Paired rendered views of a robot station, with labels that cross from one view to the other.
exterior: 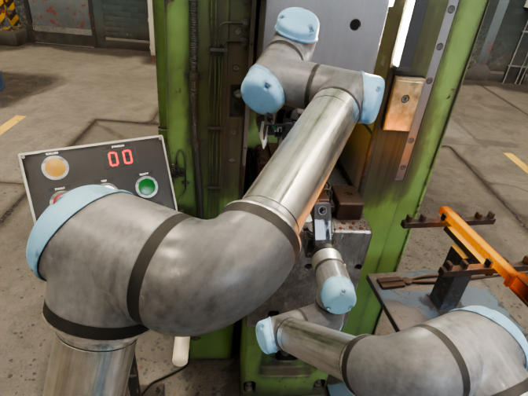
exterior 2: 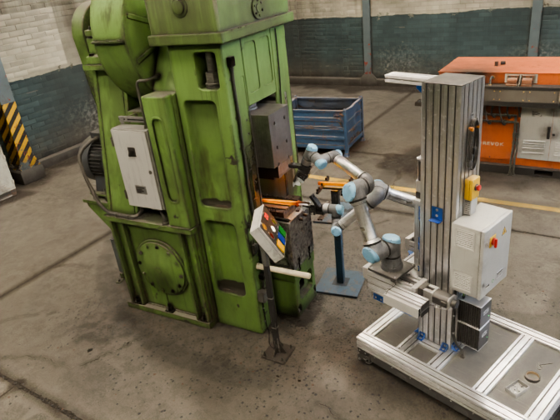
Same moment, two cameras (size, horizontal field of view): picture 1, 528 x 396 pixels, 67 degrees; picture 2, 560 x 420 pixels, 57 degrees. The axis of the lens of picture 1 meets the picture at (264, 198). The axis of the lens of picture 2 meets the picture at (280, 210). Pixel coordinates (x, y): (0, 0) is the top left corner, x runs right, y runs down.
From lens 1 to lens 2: 3.21 m
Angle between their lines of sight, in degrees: 45
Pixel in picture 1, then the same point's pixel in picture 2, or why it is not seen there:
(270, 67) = (322, 157)
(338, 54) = (286, 151)
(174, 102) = (243, 197)
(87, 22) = not seen: outside the picture
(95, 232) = (359, 183)
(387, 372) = (376, 196)
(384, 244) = not seen: hidden behind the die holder
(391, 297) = (327, 219)
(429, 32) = not seen: hidden behind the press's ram
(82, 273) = (362, 189)
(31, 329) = (192, 388)
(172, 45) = (241, 175)
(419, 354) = (377, 189)
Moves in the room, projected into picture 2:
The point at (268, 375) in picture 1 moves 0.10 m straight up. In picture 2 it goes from (302, 296) to (301, 287)
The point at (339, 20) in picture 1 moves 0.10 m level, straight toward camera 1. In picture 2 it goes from (283, 142) to (293, 143)
